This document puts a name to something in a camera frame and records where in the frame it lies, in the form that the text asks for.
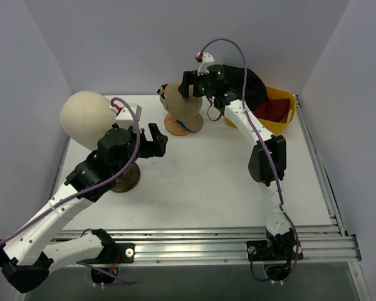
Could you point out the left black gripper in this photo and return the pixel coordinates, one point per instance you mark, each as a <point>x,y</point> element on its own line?
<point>147,144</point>

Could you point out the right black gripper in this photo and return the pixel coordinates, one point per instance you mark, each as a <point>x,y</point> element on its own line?
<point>195,83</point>

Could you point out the blue baseball cap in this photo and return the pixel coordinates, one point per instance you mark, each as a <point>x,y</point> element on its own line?
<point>183,125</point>

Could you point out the beige baseball cap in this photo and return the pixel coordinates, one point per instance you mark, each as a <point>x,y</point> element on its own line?
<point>187,110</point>

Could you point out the black bucket hat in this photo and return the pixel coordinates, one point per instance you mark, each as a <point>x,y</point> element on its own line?
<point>255,90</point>

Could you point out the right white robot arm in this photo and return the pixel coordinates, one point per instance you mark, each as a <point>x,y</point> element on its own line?
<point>267,166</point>

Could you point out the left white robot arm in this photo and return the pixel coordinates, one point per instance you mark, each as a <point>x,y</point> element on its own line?
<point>28,257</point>

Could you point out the wooden hat stand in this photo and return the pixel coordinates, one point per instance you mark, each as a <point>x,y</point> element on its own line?
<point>173,127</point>

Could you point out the dark round mannequin stand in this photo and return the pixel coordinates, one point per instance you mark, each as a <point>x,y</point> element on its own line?
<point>127,181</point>

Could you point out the beige mannequin head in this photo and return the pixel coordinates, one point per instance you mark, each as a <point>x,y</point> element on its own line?
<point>86,117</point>

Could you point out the dark red cap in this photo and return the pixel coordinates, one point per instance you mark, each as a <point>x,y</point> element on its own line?
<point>272,110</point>

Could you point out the yellow plastic bin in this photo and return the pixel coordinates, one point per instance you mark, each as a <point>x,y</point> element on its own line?
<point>237,112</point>

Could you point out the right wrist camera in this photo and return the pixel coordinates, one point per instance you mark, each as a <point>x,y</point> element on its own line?
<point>205,59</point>

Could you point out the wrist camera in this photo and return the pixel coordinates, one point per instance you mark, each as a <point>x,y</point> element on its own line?
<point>123,117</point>
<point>205,59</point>

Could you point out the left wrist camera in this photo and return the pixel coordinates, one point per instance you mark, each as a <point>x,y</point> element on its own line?
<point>123,117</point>

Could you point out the aluminium side rail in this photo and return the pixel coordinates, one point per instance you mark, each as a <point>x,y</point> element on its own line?
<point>322,176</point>

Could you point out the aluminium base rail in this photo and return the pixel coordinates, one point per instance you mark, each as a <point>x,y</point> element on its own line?
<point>227,246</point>

